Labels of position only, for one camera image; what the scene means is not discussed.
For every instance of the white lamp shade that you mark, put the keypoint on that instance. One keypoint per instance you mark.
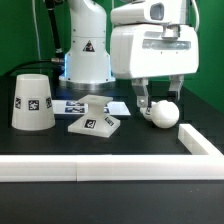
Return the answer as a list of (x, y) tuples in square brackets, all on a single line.
[(32, 110)]

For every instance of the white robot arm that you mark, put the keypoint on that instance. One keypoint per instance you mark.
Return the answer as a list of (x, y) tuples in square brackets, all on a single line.
[(88, 62)]

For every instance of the white L-shaped fence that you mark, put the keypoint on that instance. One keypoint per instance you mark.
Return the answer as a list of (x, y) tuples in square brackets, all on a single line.
[(204, 162)]

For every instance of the white lamp bulb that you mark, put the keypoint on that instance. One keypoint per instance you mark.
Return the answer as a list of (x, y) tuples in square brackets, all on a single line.
[(163, 114)]

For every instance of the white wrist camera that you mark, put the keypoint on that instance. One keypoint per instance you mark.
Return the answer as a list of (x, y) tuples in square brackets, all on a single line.
[(171, 12)]

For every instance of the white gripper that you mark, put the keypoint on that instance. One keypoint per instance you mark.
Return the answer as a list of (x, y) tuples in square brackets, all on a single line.
[(139, 52)]

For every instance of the white tag sheet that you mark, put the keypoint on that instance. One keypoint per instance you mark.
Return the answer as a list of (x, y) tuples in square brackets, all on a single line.
[(74, 107)]

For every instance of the white lamp base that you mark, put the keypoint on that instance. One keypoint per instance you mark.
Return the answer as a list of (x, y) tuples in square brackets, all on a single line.
[(95, 121)]

